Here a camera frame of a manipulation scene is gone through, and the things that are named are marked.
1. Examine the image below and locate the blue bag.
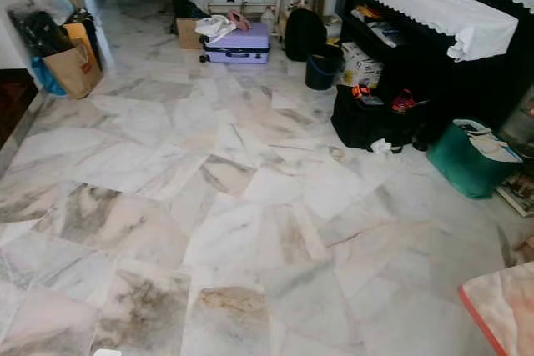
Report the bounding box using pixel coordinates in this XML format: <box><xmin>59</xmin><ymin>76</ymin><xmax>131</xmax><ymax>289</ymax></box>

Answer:
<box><xmin>30</xmin><ymin>56</ymin><xmax>68</xmax><ymax>97</ymax></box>

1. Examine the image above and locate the brown paper bag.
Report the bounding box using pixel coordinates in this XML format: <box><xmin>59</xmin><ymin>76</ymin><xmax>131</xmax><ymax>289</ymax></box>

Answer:
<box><xmin>42</xmin><ymin>23</ymin><xmax>104</xmax><ymax>99</ymax></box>

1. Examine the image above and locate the black flat bag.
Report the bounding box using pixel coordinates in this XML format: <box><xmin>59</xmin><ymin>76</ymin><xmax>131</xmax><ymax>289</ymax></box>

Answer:
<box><xmin>8</xmin><ymin>8</ymin><xmax>74</xmax><ymax>58</ymax></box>

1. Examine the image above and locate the brown cardboard box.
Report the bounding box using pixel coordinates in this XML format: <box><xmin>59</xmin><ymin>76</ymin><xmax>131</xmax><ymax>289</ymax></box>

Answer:
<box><xmin>176</xmin><ymin>18</ymin><xmax>204</xmax><ymax>50</ymax></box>

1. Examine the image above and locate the white crumpled cloth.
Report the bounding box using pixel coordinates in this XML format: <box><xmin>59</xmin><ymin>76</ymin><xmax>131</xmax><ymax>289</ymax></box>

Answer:
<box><xmin>194</xmin><ymin>14</ymin><xmax>239</xmax><ymax>43</ymax></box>

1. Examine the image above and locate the purple suitcase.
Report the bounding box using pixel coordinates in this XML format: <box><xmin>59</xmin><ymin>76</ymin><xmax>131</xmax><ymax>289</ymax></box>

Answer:
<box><xmin>200</xmin><ymin>23</ymin><xmax>271</xmax><ymax>65</ymax></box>

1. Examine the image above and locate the black backpack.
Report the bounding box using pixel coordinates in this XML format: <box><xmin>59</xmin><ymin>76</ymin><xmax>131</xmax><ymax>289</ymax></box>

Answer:
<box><xmin>285</xmin><ymin>8</ymin><xmax>335</xmax><ymax>63</ymax></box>

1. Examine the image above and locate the black bucket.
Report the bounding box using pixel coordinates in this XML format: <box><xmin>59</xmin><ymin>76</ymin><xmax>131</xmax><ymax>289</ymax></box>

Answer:
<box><xmin>305</xmin><ymin>43</ymin><xmax>345</xmax><ymax>92</ymax></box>

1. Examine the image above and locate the black duffel bag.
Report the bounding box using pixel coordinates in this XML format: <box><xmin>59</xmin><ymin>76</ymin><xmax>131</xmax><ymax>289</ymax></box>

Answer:
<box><xmin>330</xmin><ymin>84</ymin><xmax>428</xmax><ymax>153</ymax></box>

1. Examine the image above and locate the white cardboard box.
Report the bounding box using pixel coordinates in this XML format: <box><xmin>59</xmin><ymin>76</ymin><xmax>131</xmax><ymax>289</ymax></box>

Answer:
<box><xmin>340</xmin><ymin>41</ymin><xmax>384</xmax><ymax>88</ymax></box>

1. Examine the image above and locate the green storage bag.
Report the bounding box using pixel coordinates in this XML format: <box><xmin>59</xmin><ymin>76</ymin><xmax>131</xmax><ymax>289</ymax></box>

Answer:
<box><xmin>426</xmin><ymin>119</ymin><xmax>526</xmax><ymax>200</ymax></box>

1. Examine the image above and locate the white lace cloth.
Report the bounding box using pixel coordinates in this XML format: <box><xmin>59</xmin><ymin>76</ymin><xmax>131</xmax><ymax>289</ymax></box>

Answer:
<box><xmin>336</xmin><ymin>0</ymin><xmax>520</xmax><ymax>63</ymax></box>

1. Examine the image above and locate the black shelf unit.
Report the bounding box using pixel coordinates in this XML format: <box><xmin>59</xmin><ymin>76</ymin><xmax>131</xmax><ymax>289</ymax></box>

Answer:
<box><xmin>334</xmin><ymin>0</ymin><xmax>534</xmax><ymax>153</ymax></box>

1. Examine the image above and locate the stack of magazines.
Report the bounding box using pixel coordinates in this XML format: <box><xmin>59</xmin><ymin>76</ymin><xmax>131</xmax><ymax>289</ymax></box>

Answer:
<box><xmin>496</xmin><ymin>168</ymin><xmax>534</xmax><ymax>218</ymax></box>

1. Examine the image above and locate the marble-top red-edged folding table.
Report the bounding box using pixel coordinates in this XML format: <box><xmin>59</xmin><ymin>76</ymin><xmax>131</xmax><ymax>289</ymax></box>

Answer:
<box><xmin>458</xmin><ymin>261</ymin><xmax>534</xmax><ymax>356</ymax></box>

